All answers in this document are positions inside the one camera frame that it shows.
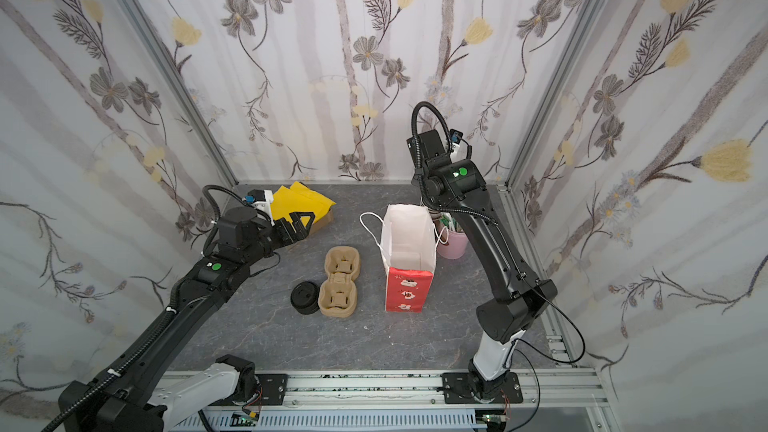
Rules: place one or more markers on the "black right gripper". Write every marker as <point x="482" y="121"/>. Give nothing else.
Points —
<point x="442" y="209"/>

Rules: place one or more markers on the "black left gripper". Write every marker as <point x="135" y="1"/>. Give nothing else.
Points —
<point x="288" y="228"/>

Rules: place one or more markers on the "brown pulp cup carrier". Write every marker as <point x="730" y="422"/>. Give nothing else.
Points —
<point x="338" y="295"/>

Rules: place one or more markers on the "red white paper bag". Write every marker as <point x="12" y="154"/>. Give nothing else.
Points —
<point x="407" y="240"/>

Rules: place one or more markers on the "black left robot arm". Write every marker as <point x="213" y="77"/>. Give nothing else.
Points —
<point x="118" y="398"/>

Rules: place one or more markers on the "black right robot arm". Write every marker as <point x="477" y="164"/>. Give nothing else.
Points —
<point x="456" y="187"/>

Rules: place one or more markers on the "yellow napkin stack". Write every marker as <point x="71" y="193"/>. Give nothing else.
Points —
<point x="301" y="199"/>

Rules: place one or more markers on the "brown cardboard napkin box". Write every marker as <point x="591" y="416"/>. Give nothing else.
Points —
<point x="322" y="222"/>

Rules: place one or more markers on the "stack of black lids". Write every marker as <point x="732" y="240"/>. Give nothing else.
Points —
<point x="304" y="297"/>

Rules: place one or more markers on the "green white wrapped straws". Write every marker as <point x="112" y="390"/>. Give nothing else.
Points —
<point x="449" y="222"/>

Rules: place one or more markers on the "pink straw holder cup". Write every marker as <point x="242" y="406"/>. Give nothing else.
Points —
<point x="451" y="244"/>

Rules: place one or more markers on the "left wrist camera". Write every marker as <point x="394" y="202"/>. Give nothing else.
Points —
<point x="260" y="199"/>

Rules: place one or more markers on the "aluminium mounting rail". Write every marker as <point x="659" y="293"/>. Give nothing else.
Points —
<point x="419" y="400"/>

